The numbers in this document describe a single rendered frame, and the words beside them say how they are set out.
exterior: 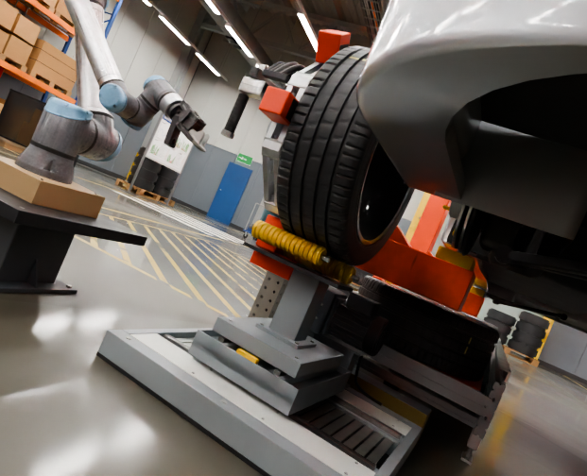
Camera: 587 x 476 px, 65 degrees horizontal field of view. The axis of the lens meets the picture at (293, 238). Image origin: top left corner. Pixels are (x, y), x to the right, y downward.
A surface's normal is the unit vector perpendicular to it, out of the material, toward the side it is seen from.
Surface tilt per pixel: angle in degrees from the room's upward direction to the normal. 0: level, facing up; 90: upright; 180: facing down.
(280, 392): 90
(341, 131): 94
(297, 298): 90
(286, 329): 90
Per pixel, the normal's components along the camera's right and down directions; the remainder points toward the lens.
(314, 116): -0.40, -0.15
